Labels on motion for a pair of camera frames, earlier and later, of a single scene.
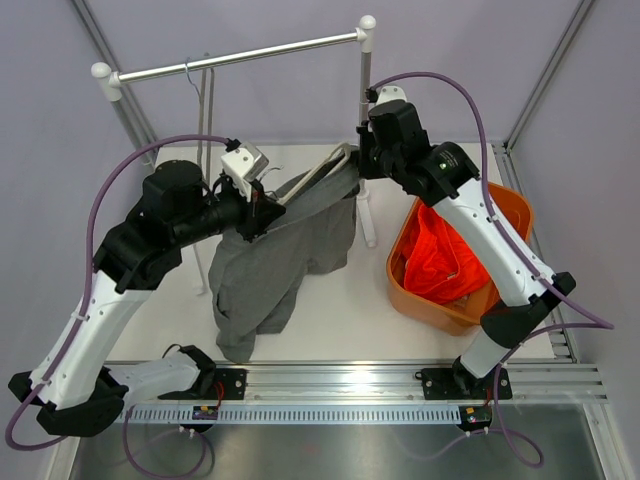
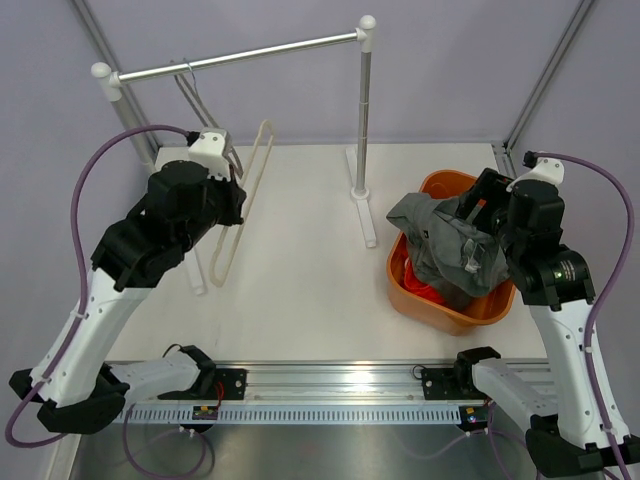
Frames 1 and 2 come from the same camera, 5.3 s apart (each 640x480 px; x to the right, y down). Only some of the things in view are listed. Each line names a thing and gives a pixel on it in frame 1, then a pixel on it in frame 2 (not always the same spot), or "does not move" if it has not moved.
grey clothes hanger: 201,98 to 189,81
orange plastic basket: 513,207 does not move
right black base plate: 442,383 does not move
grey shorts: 253,284 to 452,258
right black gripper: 366,169 to 490,186
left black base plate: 233,381 does not move
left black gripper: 259,212 to 235,197
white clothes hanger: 329,160 to 252,209
